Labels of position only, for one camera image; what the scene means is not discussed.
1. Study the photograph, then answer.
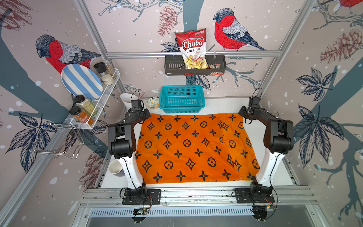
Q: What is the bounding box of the orange spice jar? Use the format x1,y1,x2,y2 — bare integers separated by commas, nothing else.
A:
69,106,95,126

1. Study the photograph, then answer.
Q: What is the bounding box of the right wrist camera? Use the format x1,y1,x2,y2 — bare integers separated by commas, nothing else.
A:
249,96,261,108

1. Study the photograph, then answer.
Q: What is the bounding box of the metal hook rack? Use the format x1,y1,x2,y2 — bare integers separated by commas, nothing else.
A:
27,123,85,160

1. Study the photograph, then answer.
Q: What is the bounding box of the white wire wall shelf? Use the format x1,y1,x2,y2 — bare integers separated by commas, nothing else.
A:
70,69,121,129

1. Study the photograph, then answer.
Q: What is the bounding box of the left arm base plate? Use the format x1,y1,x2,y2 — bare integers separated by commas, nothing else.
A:
120,189,161,205

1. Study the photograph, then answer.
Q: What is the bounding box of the black lid spice jar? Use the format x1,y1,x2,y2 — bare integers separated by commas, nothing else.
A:
94,62,114,85

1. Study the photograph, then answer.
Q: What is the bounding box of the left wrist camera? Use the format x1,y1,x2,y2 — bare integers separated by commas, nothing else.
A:
130,99,144,112

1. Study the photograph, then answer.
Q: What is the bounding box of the green spice jar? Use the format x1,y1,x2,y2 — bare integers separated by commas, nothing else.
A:
74,95,97,116

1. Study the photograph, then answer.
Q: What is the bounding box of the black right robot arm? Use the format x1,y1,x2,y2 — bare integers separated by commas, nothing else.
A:
238,106,294,195

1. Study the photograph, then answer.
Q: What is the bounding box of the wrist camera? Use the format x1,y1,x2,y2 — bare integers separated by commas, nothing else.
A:
249,96,261,108
130,99,144,112

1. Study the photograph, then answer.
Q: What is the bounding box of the small glass spice jar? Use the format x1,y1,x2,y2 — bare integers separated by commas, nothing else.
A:
104,61,117,79

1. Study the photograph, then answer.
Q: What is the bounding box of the white mug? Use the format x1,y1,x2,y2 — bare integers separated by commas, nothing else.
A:
108,159,125,177

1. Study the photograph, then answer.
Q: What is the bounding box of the orange patterned pillowcase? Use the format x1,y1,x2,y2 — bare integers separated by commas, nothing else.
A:
135,113,260,184

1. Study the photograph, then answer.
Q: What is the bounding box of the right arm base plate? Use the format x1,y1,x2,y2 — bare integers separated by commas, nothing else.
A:
233,187,275,204

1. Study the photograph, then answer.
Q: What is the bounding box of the blue white striped plate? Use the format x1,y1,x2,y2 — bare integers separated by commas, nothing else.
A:
61,64,103,100

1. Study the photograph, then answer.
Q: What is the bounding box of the red Chuba chips bag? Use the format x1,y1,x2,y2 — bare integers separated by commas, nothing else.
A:
175,29,208,70

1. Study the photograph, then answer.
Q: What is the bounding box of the small patterned bowl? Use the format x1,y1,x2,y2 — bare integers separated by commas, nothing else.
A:
147,97,159,110

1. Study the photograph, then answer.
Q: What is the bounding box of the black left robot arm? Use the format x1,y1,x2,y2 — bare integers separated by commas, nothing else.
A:
108,109,151,191

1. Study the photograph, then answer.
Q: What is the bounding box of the black hanging wire basket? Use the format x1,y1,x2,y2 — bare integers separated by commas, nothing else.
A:
164,55,226,76

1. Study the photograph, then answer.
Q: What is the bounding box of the teal plastic basket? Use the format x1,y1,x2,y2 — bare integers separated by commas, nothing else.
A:
159,85,205,114

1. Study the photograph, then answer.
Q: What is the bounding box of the white ceramic utensil cup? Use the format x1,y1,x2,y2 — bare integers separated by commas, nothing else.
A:
120,93,138,110

